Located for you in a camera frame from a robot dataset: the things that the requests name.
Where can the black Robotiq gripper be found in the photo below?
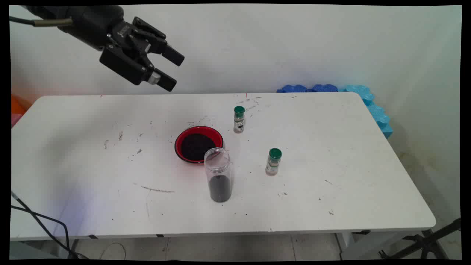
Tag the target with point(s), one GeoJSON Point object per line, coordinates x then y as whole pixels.
{"type": "Point", "coordinates": [92, 22]}

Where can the green-lid spice bottle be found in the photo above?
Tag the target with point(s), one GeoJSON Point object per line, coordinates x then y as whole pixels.
{"type": "Point", "coordinates": [239, 123]}
{"type": "Point", "coordinates": [273, 165]}

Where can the red bowl with black rim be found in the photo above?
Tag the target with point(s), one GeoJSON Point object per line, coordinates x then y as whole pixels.
{"type": "Point", "coordinates": [198, 130]}

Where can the clear plastic jar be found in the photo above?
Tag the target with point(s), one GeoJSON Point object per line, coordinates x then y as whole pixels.
{"type": "Point", "coordinates": [219, 165]}

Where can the dark blue foam tile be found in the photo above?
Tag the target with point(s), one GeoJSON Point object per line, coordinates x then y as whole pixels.
{"type": "Point", "coordinates": [324, 88]}
{"type": "Point", "coordinates": [294, 88]}

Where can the black tripod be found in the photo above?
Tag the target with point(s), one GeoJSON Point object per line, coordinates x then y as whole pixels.
{"type": "Point", "coordinates": [427, 241]}

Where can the pink object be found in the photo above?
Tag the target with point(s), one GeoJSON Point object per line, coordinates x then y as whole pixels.
{"type": "Point", "coordinates": [15, 119]}

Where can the orange box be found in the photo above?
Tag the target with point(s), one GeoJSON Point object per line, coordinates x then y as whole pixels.
{"type": "Point", "coordinates": [16, 105]}

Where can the light blue foam tile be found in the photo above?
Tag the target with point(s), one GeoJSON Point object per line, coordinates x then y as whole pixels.
{"type": "Point", "coordinates": [377, 114]}

